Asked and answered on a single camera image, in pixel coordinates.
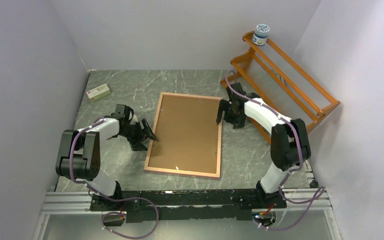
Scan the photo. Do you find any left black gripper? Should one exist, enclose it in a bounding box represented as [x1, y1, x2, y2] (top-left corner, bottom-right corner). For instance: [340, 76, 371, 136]
[119, 118, 158, 151]

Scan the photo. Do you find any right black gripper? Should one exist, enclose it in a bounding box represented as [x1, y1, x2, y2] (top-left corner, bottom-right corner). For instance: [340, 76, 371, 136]
[216, 99, 245, 130]

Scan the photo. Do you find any brown frame backing board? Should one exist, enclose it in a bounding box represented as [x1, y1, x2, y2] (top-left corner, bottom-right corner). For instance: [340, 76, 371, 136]
[147, 95, 221, 174]

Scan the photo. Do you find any copper wooden picture frame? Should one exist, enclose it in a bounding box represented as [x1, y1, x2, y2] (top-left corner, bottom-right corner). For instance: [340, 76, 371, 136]
[143, 92, 223, 180]

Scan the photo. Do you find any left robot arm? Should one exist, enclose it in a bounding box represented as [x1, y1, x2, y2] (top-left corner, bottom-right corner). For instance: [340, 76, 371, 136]
[55, 104, 158, 210]

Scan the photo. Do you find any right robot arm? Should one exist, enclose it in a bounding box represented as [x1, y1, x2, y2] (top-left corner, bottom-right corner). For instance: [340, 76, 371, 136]
[216, 82, 311, 208]

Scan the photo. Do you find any orange wooden rack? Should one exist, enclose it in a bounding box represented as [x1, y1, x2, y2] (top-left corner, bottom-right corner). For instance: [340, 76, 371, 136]
[220, 31, 341, 133]

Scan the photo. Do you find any small white red box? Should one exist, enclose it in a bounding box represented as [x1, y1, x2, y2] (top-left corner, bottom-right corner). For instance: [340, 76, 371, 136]
[86, 83, 111, 102]

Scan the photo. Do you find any white blue jar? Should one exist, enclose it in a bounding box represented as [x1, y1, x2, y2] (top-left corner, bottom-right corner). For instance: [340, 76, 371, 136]
[251, 23, 270, 46]

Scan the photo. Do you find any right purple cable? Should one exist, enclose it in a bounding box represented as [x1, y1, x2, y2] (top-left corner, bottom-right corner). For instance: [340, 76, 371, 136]
[224, 70, 326, 232]

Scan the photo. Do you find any purple cable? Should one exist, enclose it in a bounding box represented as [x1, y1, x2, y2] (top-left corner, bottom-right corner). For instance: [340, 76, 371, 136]
[68, 117, 160, 240]
[224, 70, 326, 232]

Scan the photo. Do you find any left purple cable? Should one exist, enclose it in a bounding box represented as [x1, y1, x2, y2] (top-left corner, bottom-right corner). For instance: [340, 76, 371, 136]
[68, 117, 160, 240]

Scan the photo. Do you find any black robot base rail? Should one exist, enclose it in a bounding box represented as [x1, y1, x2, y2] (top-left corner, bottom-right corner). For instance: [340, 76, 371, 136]
[89, 188, 287, 223]

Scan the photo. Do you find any aluminium extrusion rail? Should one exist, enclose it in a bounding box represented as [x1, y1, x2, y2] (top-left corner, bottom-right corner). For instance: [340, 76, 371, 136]
[33, 188, 342, 240]

